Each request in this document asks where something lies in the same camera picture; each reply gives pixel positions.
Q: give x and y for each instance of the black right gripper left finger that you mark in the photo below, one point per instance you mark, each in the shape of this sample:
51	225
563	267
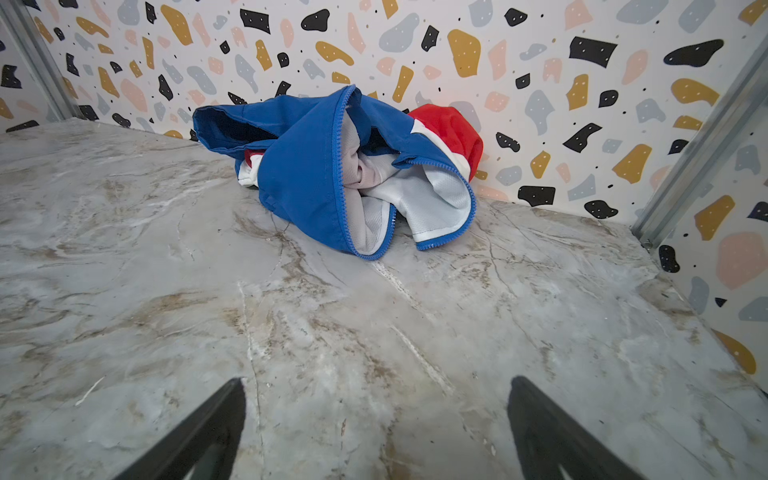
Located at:
203	446

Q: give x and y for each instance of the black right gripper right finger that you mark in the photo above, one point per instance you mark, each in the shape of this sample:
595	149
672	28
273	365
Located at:
550	444

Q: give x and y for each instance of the blue red white jacket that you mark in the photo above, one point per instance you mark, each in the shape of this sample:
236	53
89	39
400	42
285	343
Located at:
342	168

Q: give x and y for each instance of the left aluminium corner post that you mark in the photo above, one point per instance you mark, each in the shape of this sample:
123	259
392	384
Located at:
33	49

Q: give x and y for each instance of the aluminium corner post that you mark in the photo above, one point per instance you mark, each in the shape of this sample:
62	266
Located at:
33	49
704	156

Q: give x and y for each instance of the right aluminium corner post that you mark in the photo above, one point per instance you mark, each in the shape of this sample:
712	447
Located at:
704	156

